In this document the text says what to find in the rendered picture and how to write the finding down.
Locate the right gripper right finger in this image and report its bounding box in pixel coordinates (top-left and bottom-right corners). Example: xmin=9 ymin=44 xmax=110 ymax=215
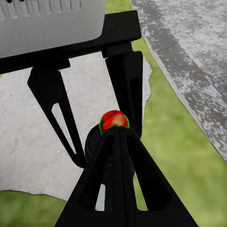
xmin=118 ymin=126 xmax=198 ymax=227

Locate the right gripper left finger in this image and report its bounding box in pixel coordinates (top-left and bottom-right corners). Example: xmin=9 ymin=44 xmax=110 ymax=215
xmin=55 ymin=126 xmax=126 ymax=227

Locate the insectifuge atomizer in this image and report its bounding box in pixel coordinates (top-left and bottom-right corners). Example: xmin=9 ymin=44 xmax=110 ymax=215
xmin=85 ymin=110 xmax=135 ymax=211

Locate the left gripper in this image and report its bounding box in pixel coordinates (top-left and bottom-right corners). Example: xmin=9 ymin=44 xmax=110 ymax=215
xmin=0 ymin=10 xmax=143 ymax=168

